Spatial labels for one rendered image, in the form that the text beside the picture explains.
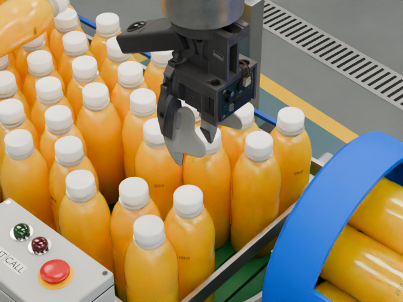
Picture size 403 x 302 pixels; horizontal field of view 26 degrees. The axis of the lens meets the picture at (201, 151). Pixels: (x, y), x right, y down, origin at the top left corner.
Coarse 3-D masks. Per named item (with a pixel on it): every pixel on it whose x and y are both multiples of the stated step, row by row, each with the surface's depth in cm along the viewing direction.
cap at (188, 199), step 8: (176, 192) 115; (184, 192) 115; (192, 192) 115; (200, 192) 115; (176, 200) 114; (184, 200) 114; (192, 200) 114; (200, 200) 114; (176, 208) 115; (184, 208) 113; (192, 208) 114; (200, 208) 115
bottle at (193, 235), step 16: (176, 224) 115; (192, 224) 115; (208, 224) 116; (176, 240) 116; (192, 240) 116; (208, 240) 117; (192, 256) 117; (208, 256) 119; (192, 272) 119; (208, 272) 121; (192, 288) 121
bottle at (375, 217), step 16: (384, 192) 102; (400, 192) 102; (368, 208) 102; (384, 208) 101; (400, 208) 101; (352, 224) 105; (368, 224) 103; (384, 224) 101; (400, 224) 100; (384, 240) 102; (400, 240) 100
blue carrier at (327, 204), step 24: (360, 144) 104; (384, 144) 104; (336, 168) 101; (360, 168) 100; (384, 168) 100; (312, 192) 100; (336, 192) 99; (360, 192) 98; (288, 216) 101; (312, 216) 99; (336, 216) 98; (288, 240) 100; (312, 240) 98; (288, 264) 100; (312, 264) 98; (264, 288) 103; (288, 288) 101; (312, 288) 99
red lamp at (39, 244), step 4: (40, 236) 109; (32, 240) 109; (36, 240) 108; (40, 240) 108; (44, 240) 108; (32, 244) 108; (36, 244) 108; (40, 244) 108; (44, 244) 108; (48, 244) 109; (32, 248) 108; (36, 248) 108; (40, 248) 108; (44, 248) 108
